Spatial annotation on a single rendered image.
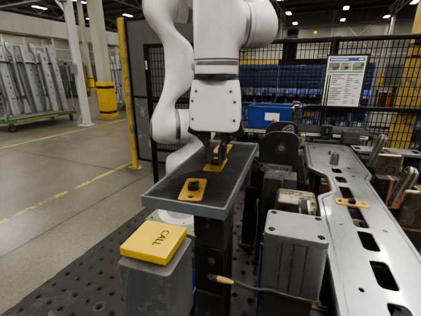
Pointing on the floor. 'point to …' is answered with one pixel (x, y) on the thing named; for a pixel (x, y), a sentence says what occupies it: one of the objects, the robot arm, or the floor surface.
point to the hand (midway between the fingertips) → (215, 153)
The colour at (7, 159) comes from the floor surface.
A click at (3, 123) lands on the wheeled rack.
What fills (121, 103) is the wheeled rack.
